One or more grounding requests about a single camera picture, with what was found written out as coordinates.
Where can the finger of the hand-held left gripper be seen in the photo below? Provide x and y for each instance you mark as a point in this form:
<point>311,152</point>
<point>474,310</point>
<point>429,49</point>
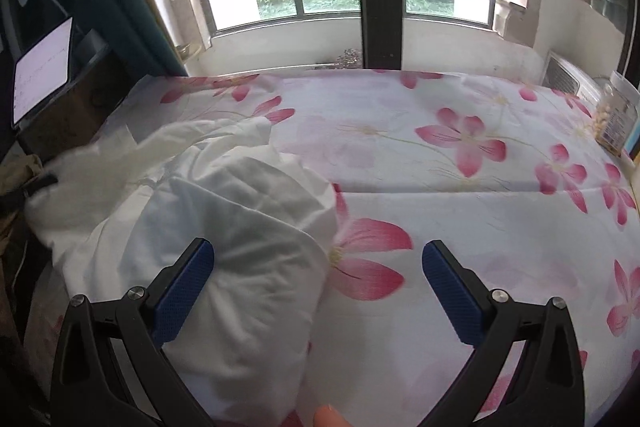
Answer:
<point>42,184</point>

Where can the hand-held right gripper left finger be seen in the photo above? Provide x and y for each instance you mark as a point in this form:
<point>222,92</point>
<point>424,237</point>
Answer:
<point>185,292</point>

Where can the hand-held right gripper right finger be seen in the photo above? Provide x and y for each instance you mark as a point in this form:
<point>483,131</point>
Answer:
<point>450,297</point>

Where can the white hooded jacket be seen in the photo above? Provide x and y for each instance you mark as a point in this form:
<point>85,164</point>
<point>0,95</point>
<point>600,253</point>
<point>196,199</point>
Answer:
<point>240,217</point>

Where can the person's right hand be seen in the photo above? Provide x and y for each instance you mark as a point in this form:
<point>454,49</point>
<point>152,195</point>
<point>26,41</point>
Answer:
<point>330,418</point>

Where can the floral bedsheet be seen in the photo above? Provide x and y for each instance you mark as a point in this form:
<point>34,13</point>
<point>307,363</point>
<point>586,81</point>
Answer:
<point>450,207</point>

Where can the brown cardboard box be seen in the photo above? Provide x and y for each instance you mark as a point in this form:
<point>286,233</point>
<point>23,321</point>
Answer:
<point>90,107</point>

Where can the tablet with lit screen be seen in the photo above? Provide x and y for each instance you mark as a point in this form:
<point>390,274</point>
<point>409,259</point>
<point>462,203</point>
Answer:
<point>42,72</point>

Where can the clear plastic jar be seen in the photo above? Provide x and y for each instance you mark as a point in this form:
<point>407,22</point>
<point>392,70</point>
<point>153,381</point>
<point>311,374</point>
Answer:
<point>617,117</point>

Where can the white slatted air conditioner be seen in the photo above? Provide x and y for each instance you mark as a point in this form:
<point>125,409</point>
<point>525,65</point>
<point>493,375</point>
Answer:
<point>565,74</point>

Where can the dried flower bunch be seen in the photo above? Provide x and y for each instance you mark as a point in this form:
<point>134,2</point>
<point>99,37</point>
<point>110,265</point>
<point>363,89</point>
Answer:
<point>347,59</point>

